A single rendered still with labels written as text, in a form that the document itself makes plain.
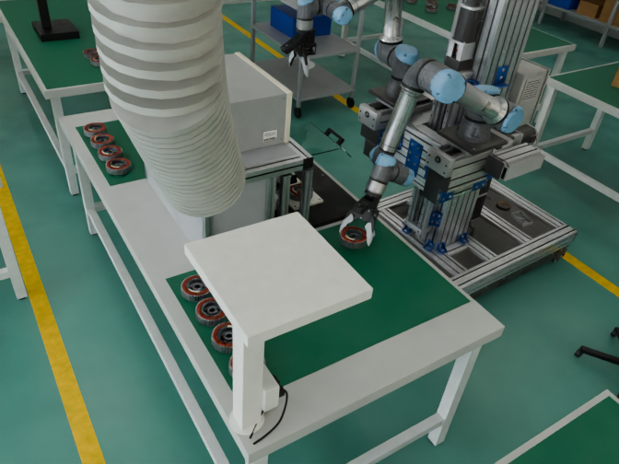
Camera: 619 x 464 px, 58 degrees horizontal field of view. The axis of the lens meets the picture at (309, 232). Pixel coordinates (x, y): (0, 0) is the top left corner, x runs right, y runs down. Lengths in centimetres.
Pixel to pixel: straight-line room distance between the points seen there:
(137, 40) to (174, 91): 7
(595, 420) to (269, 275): 110
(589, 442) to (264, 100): 150
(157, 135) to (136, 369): 208
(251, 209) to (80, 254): 160
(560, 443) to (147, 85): 152
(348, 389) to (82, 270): 199
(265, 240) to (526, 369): 188
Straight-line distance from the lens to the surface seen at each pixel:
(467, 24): 266
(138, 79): 77
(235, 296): 135
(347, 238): 218
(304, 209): 223
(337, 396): 175
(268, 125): 209
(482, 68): 273
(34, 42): 434
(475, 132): 257
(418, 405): 273
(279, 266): 143
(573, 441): 188
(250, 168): 199
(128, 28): 70
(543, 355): 318
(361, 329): 193
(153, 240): 227
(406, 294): 210
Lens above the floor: 214
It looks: 37 degrees down
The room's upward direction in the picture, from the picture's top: 6 degrees clockwise
